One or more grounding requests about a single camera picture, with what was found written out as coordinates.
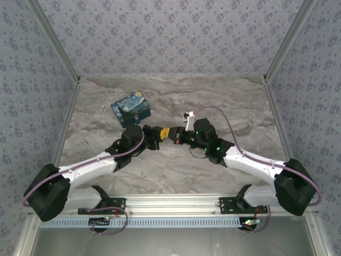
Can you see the black controller board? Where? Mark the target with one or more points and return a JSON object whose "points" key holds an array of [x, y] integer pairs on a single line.
{"points": [[100, 222], [249, 224]]}

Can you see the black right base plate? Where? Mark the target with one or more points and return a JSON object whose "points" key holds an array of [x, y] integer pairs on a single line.
{"points": [[226, 206]]}

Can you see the aluminium side frame bar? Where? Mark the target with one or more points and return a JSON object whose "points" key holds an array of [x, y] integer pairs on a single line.
{"points": [[69, 114], [275, 114]]}

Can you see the grey metal shelf panel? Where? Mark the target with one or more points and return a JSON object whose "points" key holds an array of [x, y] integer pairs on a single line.
{"points": [[170, 242]]}

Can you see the aluminium frame post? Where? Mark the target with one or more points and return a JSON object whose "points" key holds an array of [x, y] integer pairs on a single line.
{"points": [[290, 40], [53, 40]]}

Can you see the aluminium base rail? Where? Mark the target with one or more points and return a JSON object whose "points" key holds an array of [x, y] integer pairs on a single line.
{"points": [[173, 204]]}

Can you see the starry night print tin box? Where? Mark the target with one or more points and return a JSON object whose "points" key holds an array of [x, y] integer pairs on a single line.
{"points": [[130, 106]]}

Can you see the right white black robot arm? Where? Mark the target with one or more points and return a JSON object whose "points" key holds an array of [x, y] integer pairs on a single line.
{"points": [[253, 162]]}

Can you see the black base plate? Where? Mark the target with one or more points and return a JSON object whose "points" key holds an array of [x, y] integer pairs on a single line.
{"points": [[226, 206], [117, 206]]}

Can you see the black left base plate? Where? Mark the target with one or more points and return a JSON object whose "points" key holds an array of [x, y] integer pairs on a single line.
{"points": [[117, 206]]}

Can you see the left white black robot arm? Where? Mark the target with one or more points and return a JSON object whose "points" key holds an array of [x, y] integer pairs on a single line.
{"points": [[88, 168]]}

